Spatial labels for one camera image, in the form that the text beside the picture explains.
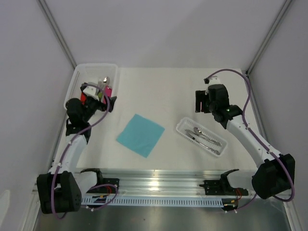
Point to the aluminium mounting rail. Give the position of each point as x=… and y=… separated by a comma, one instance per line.
x=137, y=184

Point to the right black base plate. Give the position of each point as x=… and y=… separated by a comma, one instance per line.
x=221, y=187

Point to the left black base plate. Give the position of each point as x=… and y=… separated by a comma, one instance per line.
x=106, y=189

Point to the ornate silver spoon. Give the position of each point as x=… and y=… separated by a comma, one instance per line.
x=205, y=137

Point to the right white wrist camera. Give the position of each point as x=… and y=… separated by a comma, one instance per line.
x=214, y=80

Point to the right aluminium frame post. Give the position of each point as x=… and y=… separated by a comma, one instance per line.
x=274, y=27

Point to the small white plastic tray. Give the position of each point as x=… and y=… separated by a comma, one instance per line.
x=187, y=123

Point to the aluminium frame post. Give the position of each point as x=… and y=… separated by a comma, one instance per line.
x=56, y=31
x=274, y=27

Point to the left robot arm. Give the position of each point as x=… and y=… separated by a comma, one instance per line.
x=59, y=191

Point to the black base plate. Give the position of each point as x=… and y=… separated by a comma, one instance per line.
x=221, y=187
x=106, y=189

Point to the teal paper napkin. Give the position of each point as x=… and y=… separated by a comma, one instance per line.
x=140, y=135

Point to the left aluminium frame post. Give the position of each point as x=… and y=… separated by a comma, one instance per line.
x=56, y=31

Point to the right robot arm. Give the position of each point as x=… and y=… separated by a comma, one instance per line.
x=275, y=171

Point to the large white plastic basket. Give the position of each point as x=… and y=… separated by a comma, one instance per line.
x=92, y=72

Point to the pink napkin roll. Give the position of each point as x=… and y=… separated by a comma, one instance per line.
x=107, y=92

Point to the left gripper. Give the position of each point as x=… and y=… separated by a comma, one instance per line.
x=102, y=107

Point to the red napkin roll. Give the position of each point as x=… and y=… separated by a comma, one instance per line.
x=82, y=97

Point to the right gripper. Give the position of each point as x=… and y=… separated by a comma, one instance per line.
x=200, y=95

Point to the white slotted cable duct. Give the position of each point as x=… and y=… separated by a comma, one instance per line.
x=153, y=201

